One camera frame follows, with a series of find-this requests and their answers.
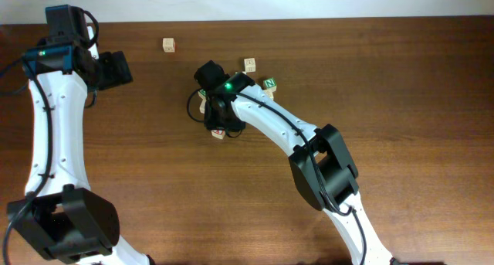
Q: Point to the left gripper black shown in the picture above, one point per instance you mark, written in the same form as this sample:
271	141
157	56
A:
119	72

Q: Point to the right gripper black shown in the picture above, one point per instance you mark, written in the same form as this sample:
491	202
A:
211	124

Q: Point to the plain wooden block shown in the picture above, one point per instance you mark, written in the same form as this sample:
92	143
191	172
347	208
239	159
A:
168	45
202	106

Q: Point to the red Y wooden block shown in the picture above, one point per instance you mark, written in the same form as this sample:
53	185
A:
219	134

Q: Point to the green N wooden block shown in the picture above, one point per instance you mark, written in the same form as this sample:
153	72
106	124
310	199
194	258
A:
270	84

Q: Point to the wooden block blue side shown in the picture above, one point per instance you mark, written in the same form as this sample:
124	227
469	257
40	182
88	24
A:
269	94

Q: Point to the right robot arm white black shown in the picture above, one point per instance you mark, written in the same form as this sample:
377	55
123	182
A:
323	170

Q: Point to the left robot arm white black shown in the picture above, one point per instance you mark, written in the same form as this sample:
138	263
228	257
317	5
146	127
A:
60	217

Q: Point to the green B wooden block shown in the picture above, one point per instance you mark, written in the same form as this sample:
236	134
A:
202	94

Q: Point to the wooden block upper middle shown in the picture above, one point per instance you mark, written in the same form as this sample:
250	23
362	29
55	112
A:
249	64

